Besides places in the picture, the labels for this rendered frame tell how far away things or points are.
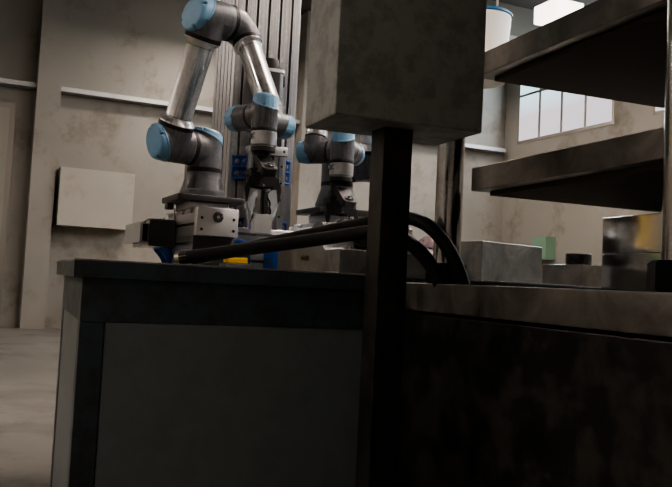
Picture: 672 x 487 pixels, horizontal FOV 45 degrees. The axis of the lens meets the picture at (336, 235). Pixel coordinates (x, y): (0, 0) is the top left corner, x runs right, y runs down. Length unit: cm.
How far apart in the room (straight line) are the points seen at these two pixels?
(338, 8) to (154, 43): 1069
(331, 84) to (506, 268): 102
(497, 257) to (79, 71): 997
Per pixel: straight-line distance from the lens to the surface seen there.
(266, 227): 227
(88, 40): 1197
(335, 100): 144
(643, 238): 191
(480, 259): 224
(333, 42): 149
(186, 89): 265
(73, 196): 1126
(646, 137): 138
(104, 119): 1178
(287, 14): 315
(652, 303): 119
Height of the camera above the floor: 77
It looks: 3 degrees up
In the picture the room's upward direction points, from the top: 3 degrees clockwise
